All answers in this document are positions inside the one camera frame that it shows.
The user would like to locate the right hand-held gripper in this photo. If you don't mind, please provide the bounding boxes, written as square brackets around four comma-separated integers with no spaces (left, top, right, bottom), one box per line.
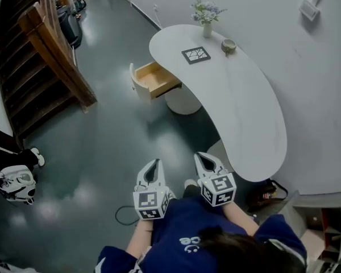
[193,151,235,208]

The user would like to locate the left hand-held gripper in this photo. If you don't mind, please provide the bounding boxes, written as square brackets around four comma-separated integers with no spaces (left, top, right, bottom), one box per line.
[132,158,172,221]

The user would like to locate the wooden desk drawer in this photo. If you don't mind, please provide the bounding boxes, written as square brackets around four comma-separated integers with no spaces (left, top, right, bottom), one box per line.
[129,60,182,104]

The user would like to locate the person's right forearm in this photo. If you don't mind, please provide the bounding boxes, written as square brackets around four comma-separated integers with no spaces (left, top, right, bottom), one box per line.
[224,201,260,236]

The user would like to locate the person's left forearm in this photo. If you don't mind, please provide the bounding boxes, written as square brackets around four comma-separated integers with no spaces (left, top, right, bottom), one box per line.
[126,218,155,256]

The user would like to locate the white curved desk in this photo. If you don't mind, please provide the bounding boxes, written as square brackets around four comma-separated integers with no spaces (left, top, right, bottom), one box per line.
[148,24,288,183]

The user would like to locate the person's blue shirt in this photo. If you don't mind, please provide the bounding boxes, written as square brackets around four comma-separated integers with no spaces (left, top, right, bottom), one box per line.
[94,195,308,273]

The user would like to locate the black framed patterned coaster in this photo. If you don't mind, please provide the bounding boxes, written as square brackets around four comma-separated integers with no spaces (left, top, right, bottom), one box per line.
[181,46,212,65]

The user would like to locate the beige ceramic ashtray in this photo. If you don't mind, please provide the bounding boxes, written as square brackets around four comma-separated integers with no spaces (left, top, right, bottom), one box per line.
[221,39,237,54]

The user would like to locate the grey open shelf cabinet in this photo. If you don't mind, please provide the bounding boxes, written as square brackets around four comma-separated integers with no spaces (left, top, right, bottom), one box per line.
[284,190,341,268]

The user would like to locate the white vase with flowers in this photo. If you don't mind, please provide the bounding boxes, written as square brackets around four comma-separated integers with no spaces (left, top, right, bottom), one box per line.
[190,0,228,39]

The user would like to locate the dark wooden staircase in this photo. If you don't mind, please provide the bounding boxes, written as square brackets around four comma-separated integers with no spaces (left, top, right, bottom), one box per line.
[0,0,98,142]

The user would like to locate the black round bin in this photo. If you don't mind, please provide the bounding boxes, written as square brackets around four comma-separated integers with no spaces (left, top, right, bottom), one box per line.
[56,7,84,49]

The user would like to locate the black floor cable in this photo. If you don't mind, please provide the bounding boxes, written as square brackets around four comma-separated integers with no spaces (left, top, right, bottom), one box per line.
[114,205,140,226]

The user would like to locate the white round desk pedestal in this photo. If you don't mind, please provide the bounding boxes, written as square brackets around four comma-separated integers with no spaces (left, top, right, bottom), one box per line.
[164,88,202,115]

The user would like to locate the black bag with strap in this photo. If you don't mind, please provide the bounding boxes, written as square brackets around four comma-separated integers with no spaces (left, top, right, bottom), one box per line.
[246,177,289,213]

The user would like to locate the white wall socket with cable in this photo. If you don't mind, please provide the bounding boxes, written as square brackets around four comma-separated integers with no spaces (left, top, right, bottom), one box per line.
[152,4,163,30]

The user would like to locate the grey wall box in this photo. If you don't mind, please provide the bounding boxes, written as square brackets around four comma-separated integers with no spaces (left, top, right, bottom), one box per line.
[298,0,321,23]

